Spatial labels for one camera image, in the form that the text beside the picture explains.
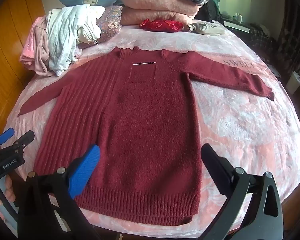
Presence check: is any light blue striped garment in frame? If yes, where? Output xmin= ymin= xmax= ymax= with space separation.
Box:
xmin=46 ymin=6 xmax=95 ymax=77

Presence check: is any bright pink garment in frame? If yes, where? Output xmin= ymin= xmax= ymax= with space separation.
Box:
xmin=19 ymin=34 xmax=37 ymax=69

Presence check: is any folded pink fleece blanket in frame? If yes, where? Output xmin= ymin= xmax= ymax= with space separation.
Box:
xmin=117 ymin=0 xmax=203 ymax=18
xmin=120 ymin=6 xmax=193 ymax=27

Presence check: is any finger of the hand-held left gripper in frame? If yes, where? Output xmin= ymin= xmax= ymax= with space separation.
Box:
xmin=0 ymin=130 xmax=35 ymax=157
xmin=0 ymin=127 xmax=15 ymax=146

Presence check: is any person's left hand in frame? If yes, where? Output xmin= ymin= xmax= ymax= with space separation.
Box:
xmin=0 ymin=175 xmax=16 ymax=222

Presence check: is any dusty pink garment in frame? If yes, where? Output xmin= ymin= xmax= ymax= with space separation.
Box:
xmin=31 ymin=16 xmax=56 ymax=77

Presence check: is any pink printed blanket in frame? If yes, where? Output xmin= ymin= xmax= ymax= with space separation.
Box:
xmin=4 ymin=22 xmax=300 ymax=240

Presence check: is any red patterned pouch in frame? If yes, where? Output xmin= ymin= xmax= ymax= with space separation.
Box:
xmin=139 ymin=19 xmax=184 ymax=33

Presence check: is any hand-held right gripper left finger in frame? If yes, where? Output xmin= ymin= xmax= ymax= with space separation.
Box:
xmin=17 ymin=144 xmax=101 ymax=240

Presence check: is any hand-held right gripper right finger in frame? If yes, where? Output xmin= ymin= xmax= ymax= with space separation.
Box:
xmin=201 ymin=144 xmax=283 ymax=240

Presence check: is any white bin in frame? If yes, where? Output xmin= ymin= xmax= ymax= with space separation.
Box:
xmin=286 ymin=71 xmax=300 ymax=95

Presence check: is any purple patterned pillow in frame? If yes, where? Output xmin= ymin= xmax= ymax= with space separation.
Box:
xmin=77 ymin=5 xmax=124 ymax=49

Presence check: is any maroon knit sweater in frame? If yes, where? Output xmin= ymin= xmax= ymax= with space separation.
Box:
xmin=17 ymin=46 xmax=275 ymax=227

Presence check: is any wooden wardrobe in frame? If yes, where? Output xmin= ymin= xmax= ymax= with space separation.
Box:
xmin=0 ymin=0 xmax=49 ymax=135

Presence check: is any dark desk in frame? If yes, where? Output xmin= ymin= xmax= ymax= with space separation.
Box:
xmin=222 ymin=17 xmax=251 ymax=33

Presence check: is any dark patterned cloth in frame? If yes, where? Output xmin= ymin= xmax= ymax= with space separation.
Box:
xmin=250 ymin=24 xmax=300 ymax=74

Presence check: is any beige pouch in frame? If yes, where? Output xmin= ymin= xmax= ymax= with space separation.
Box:
xmin=184 ymin=22 xmax=225 ymax=35

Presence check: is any white zip garment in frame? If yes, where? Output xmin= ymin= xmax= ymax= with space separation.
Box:
xmin=76 ymin=6 xmax=107 ymax=46

